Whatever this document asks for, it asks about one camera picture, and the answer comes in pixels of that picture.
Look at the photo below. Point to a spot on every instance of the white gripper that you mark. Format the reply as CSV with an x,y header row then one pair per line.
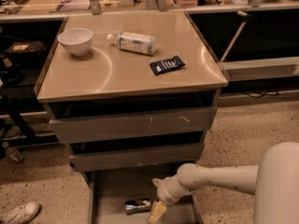
x,y
163,190

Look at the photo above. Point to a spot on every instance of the silver blue redbull can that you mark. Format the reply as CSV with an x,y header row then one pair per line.
x,y
137,206

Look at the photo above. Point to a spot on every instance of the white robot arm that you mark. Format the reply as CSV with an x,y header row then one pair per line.
x,y
274,184

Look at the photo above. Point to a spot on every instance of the grey middle drawer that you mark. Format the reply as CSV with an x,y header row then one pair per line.
x,y
136,157

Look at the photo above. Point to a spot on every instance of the grey top drawer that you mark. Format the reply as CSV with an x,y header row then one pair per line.
x,y
120,126

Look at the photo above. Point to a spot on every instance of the dark blue snack packet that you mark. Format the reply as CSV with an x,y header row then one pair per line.
x,y
166,65

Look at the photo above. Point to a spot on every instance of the white sneaker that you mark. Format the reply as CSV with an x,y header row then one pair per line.
x,y
22,214

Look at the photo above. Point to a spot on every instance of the small bottle on floor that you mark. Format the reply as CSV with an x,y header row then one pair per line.
x,y
12,152

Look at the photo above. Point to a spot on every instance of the clear plastic water bottle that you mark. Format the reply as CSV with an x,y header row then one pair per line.
x,y
138,43

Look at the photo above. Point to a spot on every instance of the white ceramic bowl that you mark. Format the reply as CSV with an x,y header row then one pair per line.
x,y
76,41

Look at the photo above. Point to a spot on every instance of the black bag under shelf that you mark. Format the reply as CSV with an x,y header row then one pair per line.
x,y
29,54

